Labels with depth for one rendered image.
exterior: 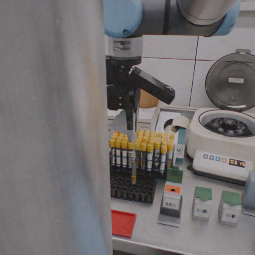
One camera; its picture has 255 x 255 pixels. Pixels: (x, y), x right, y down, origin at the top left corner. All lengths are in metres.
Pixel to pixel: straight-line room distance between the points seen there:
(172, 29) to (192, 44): 0.64
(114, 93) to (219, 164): 0.41
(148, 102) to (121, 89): 0.52
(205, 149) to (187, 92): 0.36
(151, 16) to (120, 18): 0.05
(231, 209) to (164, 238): 0.17
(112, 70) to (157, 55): 0.53
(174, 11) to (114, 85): 0.23
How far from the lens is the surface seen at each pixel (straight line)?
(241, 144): 0.81
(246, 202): 0.74
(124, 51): 0.53
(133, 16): 0.40
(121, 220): 0.67
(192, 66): 1.09
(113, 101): 0.58
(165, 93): 0.56
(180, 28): 0.43
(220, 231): 0.69
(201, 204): 0.66
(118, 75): 0.57
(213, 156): 0.83
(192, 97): 1.13
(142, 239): 0.64
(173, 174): 0.65
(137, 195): 0.70
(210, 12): 0.35
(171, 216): 0.67
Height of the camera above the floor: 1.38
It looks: 28 degrees down
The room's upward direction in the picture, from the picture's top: straight up
